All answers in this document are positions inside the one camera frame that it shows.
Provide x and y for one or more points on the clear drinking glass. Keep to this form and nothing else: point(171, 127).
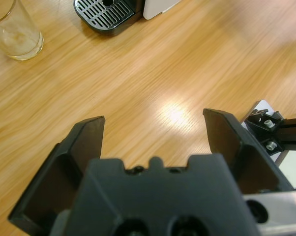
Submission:
point(22, 41)

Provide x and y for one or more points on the black post with brackets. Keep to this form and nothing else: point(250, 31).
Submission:
point(293, 134)

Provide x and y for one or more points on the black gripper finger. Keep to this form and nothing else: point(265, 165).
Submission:
point(248, 157)
point(64, 159)

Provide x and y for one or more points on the white capsule coffee machine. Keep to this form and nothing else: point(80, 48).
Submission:
point(103, 17)

